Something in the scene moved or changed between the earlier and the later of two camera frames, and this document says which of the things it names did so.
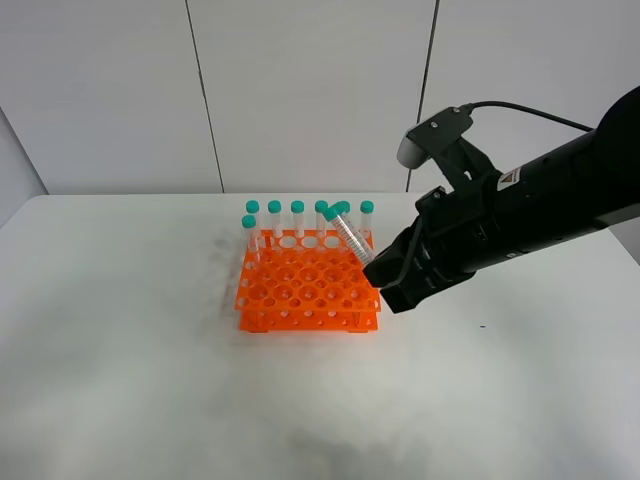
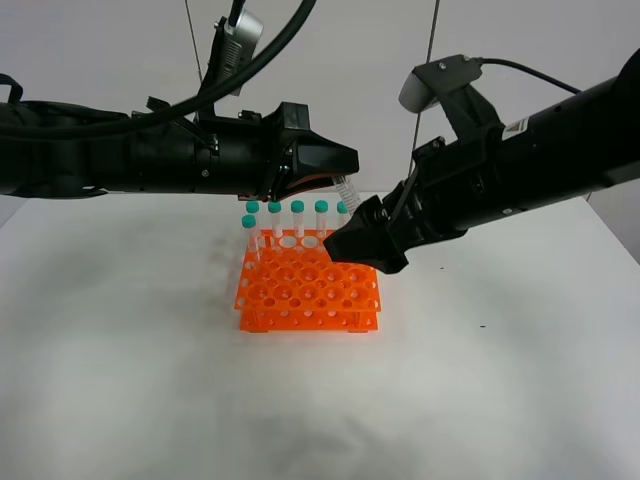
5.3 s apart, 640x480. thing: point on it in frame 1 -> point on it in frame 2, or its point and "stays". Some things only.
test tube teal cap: x=330 y=213 -> x=342 y=207
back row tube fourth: x=321 y=224 stays
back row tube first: x=253 y=206 stays
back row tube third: x=298 y=208 stays
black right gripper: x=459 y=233 -> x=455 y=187
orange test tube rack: x=305 y=280 stays
